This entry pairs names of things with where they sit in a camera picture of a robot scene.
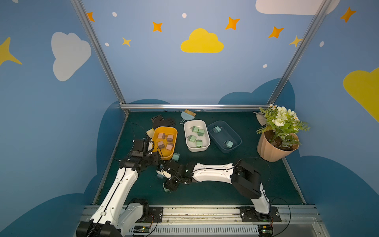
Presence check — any pink plug cluster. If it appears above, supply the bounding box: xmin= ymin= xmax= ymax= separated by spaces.
xmin=157 ymin=141 xmax=165 ymax=149

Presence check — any blue plug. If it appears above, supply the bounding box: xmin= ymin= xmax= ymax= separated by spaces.
xmin=213 ymin=126 xmax=222 ymax=133
xmin=171 ymin=153 xmax=180 ymax=162
xmin=225 ymin=140 xmax=234 ymax=149

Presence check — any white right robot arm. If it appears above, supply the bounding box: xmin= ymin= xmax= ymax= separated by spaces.
xmin=157 ymin=159 xmax=271 ymax=215

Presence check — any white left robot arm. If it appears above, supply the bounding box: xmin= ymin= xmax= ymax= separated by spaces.
xmin=76 ymin=138 xmax=163 ymax=237

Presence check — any yellow storage box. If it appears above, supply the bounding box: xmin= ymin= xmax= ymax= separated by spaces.
xmin=151 ymin=126 xmax=178 ymax=161

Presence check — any white storage box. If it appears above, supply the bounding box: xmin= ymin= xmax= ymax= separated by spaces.
xmin=184 ymin=120 xmax=211 ymax=152

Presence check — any transparent blue storage box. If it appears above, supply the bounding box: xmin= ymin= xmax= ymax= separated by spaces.
xmin=207 ymin=120 xmax=242 ymax=154

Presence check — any black rubber glove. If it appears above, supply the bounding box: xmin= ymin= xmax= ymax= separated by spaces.
xmin=151 ymin=115 xmax=176 ymax=130

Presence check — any light blue dustpan brush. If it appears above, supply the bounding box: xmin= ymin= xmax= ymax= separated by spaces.
xmin=180 ymin=109 xmax=196 ymax=124

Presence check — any pink ribbed flower pot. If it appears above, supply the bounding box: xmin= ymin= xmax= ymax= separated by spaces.
xmin=257 ymin=133 xmax=300 ymax=162

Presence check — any artificial green white plant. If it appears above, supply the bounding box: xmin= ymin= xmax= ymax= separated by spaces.
xmin=257 ymin=104 xmax=310 ymax=151

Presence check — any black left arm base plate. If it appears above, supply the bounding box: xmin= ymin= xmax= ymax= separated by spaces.
xmin=135 ymin=206 xmax=164 ymax=223

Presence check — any aluminium frame rail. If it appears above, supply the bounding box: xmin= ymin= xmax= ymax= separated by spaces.
xmin=120 ymin=104 xmax=269 ymax=110

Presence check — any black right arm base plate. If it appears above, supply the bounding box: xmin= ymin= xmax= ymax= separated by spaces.
xmin=239 ymin=206 xmax=282 ymax=223

